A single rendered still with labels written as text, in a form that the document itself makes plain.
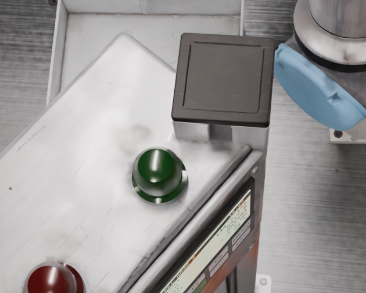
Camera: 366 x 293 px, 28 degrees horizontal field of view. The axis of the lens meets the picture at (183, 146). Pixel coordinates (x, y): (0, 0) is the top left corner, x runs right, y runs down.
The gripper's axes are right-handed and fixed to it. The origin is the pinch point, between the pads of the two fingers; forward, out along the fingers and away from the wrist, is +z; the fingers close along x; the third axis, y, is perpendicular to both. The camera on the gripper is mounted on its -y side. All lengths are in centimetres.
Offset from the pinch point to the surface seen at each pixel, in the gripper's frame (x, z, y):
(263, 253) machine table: 31.1, 15.9, -18.4
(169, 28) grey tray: 1.1, 3.8, -2.7
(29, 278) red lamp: 67, -43, -8
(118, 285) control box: 66, -41, -12
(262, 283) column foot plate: 35.2, 16.8, -18.4
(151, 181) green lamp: 62, -44, -13
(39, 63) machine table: 5.6, 7.9, 17.1
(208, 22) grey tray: 0.0, 3.5, -8.4
